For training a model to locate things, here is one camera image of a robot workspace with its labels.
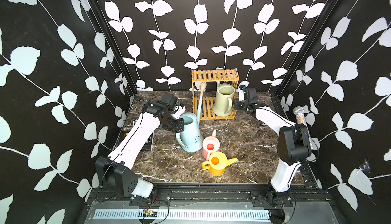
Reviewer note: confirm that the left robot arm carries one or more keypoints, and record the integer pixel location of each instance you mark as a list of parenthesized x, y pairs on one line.
[(115, 171)]

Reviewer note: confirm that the black front rail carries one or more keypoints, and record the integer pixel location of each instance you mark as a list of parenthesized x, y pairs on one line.
[(166, 194)]

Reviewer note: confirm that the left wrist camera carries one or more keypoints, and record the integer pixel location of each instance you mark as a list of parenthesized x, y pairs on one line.
[(178, 110)]

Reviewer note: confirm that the sprinkle filled clear tube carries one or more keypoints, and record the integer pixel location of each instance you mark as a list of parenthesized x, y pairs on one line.
[(300, 119)]

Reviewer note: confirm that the yellow watering can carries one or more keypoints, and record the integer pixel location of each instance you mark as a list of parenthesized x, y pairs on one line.
[(217, 163)]

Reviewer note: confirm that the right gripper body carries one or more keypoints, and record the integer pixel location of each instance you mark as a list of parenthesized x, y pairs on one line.
[(241, 105)]

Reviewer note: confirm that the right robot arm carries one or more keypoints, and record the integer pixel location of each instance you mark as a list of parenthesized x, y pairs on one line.
[(293, 145)]

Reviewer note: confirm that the wooden slatted shelf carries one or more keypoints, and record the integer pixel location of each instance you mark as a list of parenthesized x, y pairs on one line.
[(229, 76)]

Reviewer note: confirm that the white perforated front strip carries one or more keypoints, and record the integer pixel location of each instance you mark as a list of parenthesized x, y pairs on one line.
[(183, 214)]

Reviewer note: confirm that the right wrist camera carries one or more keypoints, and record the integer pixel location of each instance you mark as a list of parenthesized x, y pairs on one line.
[(241, 95)]

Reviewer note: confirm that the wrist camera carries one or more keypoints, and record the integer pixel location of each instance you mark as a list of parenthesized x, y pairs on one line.
[(241, 95), (178, 110)]

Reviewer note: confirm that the black book yellow lettering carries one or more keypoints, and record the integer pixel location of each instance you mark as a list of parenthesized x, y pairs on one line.
[(140, 138)]

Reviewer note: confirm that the pink watering can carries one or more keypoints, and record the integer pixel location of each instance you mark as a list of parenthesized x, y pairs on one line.
[(210, 145)]

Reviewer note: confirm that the light blue watering can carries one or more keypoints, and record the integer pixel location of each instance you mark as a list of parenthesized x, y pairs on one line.
[(191, 138)]

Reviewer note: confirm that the sage green watering can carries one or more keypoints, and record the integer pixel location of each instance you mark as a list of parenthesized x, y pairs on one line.
[(224, 100)]

